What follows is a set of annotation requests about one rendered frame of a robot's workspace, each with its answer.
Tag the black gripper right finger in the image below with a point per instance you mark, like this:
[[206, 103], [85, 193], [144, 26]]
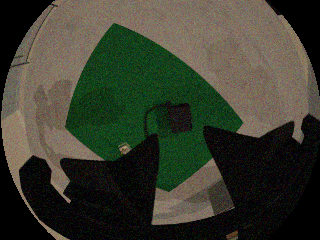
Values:
[[242, 159]]

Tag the green circuit board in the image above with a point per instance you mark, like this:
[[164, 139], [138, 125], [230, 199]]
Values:
[[128, 74]]

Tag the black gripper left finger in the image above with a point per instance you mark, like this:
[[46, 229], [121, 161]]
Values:
[[132, 177]]

